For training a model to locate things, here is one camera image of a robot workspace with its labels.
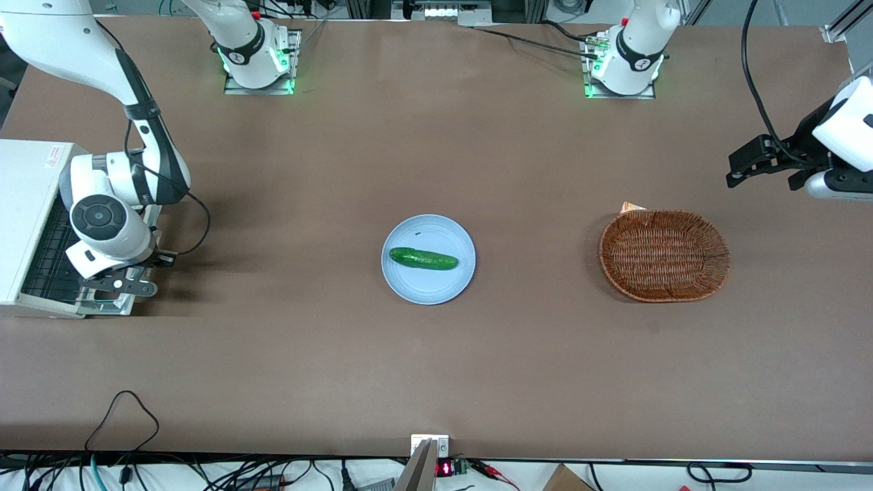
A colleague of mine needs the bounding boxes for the white switch box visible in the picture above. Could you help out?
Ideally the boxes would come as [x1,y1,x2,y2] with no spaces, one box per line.
[410,434,451,459]

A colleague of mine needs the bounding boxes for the grey equipment box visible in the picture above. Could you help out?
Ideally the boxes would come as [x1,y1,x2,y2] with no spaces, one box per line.
[392,0,493,28]

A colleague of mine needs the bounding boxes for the white toaster oven body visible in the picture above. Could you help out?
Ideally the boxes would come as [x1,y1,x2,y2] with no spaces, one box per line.
[0,139,93,319]

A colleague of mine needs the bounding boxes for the brown cardboard box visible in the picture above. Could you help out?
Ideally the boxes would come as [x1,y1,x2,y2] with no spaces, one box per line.
[542,464,595,491]

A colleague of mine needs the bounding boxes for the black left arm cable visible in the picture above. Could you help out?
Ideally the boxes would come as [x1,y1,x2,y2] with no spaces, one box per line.
[741,0,819,168]

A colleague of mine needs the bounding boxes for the black looped cable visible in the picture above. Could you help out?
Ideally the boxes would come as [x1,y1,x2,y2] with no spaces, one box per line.
[84,390,161,456]

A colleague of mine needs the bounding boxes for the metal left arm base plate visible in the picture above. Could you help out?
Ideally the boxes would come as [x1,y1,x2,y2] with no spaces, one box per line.
[582,34,657,100]

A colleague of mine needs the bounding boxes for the grey aluminium camera pole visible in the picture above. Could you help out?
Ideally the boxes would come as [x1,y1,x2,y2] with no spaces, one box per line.
[394,438,439,491]

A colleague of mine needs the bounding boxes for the thin black table cable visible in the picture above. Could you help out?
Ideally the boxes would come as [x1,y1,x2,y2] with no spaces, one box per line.
[471,27,601,61]

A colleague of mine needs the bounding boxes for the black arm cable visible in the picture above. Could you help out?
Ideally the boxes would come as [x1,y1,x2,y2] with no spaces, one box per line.
[123,102,212,265]
[741,0,819,168]

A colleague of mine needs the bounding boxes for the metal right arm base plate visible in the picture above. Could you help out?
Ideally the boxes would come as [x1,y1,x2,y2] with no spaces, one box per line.
[224,29,302,95]

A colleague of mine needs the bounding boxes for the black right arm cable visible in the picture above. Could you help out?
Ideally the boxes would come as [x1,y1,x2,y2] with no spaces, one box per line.
[123,102,212,265]

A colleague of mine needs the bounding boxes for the black coiled floor cable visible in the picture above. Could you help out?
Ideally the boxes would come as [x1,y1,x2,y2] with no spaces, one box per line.
[685,462,754,485]

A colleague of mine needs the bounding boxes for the green cucumber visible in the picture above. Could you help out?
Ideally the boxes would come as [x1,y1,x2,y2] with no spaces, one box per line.
[389,247,459,271]

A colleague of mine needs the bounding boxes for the thick black table cable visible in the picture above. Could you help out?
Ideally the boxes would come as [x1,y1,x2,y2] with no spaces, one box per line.
[542,20,604,45]

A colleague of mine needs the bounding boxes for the light blue round plate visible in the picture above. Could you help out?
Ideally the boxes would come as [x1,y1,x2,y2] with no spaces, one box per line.
[381,214,477,306]

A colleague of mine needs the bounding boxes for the aluminium frame profile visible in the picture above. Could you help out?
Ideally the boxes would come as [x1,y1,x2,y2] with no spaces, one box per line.
[822,0,873,45]

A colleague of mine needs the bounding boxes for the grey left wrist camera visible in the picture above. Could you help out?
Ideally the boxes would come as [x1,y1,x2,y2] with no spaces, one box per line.
[803,169,873,203]

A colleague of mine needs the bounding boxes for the wire oven rack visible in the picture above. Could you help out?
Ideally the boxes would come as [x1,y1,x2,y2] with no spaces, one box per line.
[23,203,91,302]

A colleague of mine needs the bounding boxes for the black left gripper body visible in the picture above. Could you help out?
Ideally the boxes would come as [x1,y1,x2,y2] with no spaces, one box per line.
[776,101,838,173]

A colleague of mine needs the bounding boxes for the brown oval wicker basket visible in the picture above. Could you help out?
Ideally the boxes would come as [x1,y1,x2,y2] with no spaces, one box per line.
[599,209,731,303]

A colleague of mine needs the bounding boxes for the red black clip leads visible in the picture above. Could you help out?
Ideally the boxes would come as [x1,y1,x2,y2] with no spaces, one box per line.
[471,460,520,490]

